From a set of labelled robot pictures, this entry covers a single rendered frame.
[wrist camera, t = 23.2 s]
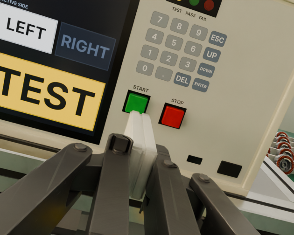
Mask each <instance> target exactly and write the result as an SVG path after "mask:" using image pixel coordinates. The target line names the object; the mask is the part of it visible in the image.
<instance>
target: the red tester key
mask: <svg viewBox="0 0 294 235"><path fill-rule="evenodd" d="M183 115H184V111H183V110H181V109H178V108H174V107H171V106H166V109H165V112H164V114H163V117H162V120H161V122H162V124H165V125H169V126H172V127H175V128H179V126H180V123H181V121H182V118H183Z"/></svg>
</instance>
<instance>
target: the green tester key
mask: <svg viewBox="0 0 294 235"><path fill-rule="evenodd" d="M146 104H147V97H143V96H140V95H136V94H133V93H130V94H129V97H128V101H127V104H126V108H125V111H126V112H131V111H138V112H140V114H142V113H144V110H145V107H146Z"/></svg>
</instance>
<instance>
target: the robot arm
mask: <svg viewBox="0 0 294 235"><path fill-rule="evenodd" d="M92 152H93V150H92V149H91V148H90V147H89V146H87V145H84V144H82V143H71V144H68V145H67V146H65V147H64V148H63V149H61V150H60V151H59V152H57V153H56V154H54V155H53V156H52V157H50V158H49V159H47V160H46V161H45V162H43V163H42V164H40V165H39V166H38V167H36V168H35V169H34V170H32V171H31V172H29V173H28V174H27V175H25V176H24V177H22V178H21V179H20V180H18V181H17V182H15V183H14V184H13V185H11V186H10V187H9V188H7V189H6V190H4V191H3V192H2V193H0V235H49V234H50V233H51V232H52V230H53V229H54V228H55V227H56V226H57V224H58V223H59V222H60V220H61V219H62V218H63V217H64V216H65V215H66V214H67V212H68V211H69V210H70V208H71V207H72V206H73V205H74V204H75V202H76V201H77V200H78V199H79V197H80V196H81V193H82V191H94V195H93V199H92V203H91V208H90V212H89V217H88V221H87V225H86V229H85V234H84V235H129V196H130V197H131V198H132V199H136V200H140V199H142V198H143V195H144V192H145V191H146V194H145V197H144V200H143V203H142V205H141V208H140V211H139V214H141V212H142V211H143V213H144V230H145V235H261V234H260V233H259V232H258V231H257V230H256V228H255V227H254V226H253V225H252V224H251V223H250V222H249V221H248V220H247V218H246V217H245V216H244V215H243V214H242V213H241V211H240V210H239V209H238V208H237V207H236V206H235V205H234V203H233V202H232V201H231V200H230V199H229V198H228V196H227V195H226V194H225V193H224V192H223V191H222V190H221V188H220V187H219V186H218V185H217V184H216V183H215V182H214V180H212V179H211V178H210V177H208V176H207V175H204V174H202V173H194V174H192V177H191V179H190V178H188V177H185V176H183V175H181V173H180V169H179V167H178V166H177V165H176V164H175V163H173V162H172V161H171V158H170V155H169V152H168V149H167V148H166V147H165V146H163V145H159V144H156V143H155V139H154V134H153V129H152V124H151V119H150V116H149V115H148V114H145V113H142V114H140V112H138V111H131V112H130V115H129V119H128V122H127V125H126V129H125V132H124V135H123V134H118V133H111V134H110V135H109V136H108V140H107V143H106V146H105V151H104V153H101V154H92ZM205 208H206V216H205V218H204V217H203V212H204V210H205Z"/></svg>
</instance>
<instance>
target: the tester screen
mask: <svg viewBox="0 0 294 235"><path fill-rule="evenodd" d="M0 3H3V4H7V5H10V6H13V7H16V8H19V9H22V10H26V11H29V12H32V13H35V14H38V15H42V16H45V17H48V18H51V19H54V20H57V21H61V22H64V23H67V24H70V25H73V26H76V27H79V28H83V29H86V30H89V31H92V32H95V33H98V34H102V35H105V36H108V37H111V38H114V39H116V42H115V46H114V50H113V53H112V57H111V61H110V65H109V69H108V71H107V70H103V69H99V68H96V67H93V66H90V65H86V64H83V63H80V62H76V61H73V60H69V59H66V58H63V57H59V56H56V55H53V54H49V53H46V52H43V51H39V50H36V49H33V48H29V47H26V46H22V45H19V44H16V43H13V42H9V41H5V40H2V39H0V53H3V54H6V55H10V56H14V57H17V58H20V59H23V60H27V61H30V62H34V63H37V64H41V65H44V66H48V67H51V68H54V69H58V70H61V71H65V72H68V73H72V74H75V75H78V76H82V77H86V78H89V79H92V80H95V81H99V82H102V83H105V88H104V91H103V95H102V98H101V102H100V106H99V110H98V114H97V117H96V121H95V124H94V128H93V131H90V130H87V129H83V128H79V127H76V126H72V125H69V124H64V123H60V122H57V121H53V120H50V119H46V118H42V117H38V116H34V115H31V114H27V113H24V112H20V111H15V110H12V109H8V108H5V107H1V106H0V112H3V113H6V114H10V115H14V116H18V117H21V118H26V119H30V120H33V121H37V122H40V123H44V124H49V125H52V126H56V127H60V128H63V129H67V130H70V131H75V132H79V133H82V134H86V135H90V136H94V132H95V129H96V125H97V122H98V117H99V114H100V110H101V107H102V103H103V99H104V96H105V91H106V88H107V85H108V81H109V77H110V74H111V70H112V66H113V62H114V59H115V55H116V52H117V48H118V44H119V40H120V37H121V33H122V29H123V26H124V22H125V19H126V14H127V11H128V7H129V4H130V0H0Z"/></svg>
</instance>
